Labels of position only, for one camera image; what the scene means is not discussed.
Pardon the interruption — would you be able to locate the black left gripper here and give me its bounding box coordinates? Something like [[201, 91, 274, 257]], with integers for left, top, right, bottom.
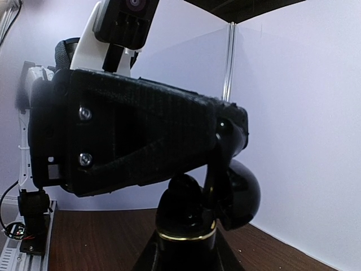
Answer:
[[28, 69, 73, 193]]

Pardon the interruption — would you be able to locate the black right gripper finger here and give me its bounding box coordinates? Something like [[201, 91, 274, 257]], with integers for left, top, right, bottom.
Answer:
[[132, 228, 245, 271]]

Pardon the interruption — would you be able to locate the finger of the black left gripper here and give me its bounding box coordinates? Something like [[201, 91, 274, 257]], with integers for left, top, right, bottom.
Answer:
[[67, 69, 248, 197]]

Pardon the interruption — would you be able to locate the black earbud charging case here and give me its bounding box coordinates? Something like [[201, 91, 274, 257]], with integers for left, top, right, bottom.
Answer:
[[155, 159, 261, 248]]

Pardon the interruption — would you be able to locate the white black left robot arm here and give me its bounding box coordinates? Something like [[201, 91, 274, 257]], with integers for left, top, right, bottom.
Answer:
[[17, 67, 257, 229]]

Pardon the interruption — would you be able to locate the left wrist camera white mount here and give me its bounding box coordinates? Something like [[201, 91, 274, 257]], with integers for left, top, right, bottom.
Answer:
[[70, 0, 159, 77]]

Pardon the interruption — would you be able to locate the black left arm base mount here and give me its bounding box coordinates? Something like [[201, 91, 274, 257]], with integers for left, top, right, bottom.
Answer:
[[1, 189, 52, 241]]

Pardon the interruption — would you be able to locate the left aluminium frame post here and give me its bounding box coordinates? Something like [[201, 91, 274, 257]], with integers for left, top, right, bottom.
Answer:
[[222, 22, 236, 102]]

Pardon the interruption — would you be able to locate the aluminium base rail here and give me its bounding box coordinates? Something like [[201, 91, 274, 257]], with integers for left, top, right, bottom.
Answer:
[[1, 200, 58, 271]]

